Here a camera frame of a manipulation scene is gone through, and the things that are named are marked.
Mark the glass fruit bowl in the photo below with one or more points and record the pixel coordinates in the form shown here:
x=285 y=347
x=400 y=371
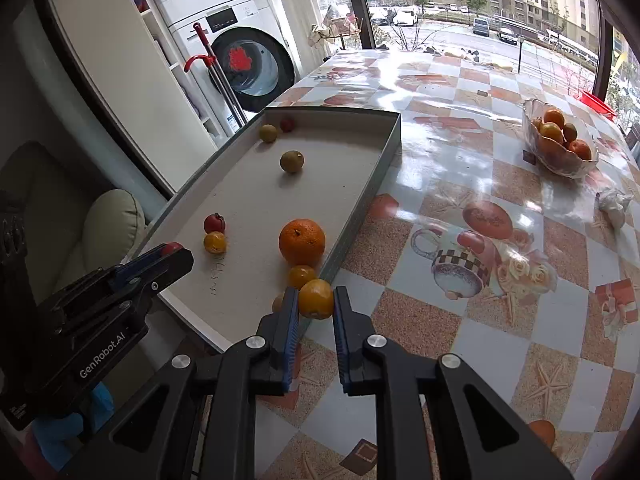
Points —
x=561 y=143

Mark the grey shallow box tray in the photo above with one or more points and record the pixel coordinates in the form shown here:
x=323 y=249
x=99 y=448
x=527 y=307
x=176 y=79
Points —
x=347 y=152

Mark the large orange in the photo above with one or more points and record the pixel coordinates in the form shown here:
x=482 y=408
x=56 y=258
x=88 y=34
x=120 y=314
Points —
x=302 y=243

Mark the blue gloved hand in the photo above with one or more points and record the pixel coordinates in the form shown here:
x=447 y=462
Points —
x=52 y=435

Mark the small orange tangerine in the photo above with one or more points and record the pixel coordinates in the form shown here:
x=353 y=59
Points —
x=215 y=243

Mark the greenish yellow fruit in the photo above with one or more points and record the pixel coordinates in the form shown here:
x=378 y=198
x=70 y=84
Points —
x=277 y=302

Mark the red plastic bucket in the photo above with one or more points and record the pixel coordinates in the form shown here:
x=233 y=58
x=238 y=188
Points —
x=597 y=105

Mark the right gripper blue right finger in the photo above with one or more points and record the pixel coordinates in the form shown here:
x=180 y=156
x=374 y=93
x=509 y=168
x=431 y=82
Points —
x=348 y=340

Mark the yellow orange fruit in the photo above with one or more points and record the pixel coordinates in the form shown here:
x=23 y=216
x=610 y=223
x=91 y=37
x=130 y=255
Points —
x=298 y=276
x=315 y=300

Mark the beige leather sofa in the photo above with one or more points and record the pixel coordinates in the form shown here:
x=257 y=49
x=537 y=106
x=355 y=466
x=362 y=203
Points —
x=69 y=231

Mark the small yellow-green fruit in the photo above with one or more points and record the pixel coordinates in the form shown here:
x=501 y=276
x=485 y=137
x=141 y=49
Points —
x=268 y=133

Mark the red handled mop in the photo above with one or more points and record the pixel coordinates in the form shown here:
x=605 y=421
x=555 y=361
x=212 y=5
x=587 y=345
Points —
x=217 y=74

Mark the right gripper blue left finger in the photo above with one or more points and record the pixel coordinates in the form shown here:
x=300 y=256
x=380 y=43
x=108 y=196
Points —
x=284 y=341

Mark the white washing machine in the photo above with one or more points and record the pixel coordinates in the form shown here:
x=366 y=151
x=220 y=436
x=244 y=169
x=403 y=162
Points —
x=247 y=41

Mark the green-brown round fruit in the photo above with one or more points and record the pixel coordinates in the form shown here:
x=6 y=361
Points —
x=292 y=162

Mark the small red tomato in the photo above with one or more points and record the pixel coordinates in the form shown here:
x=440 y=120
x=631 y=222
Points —
x=287 y=124

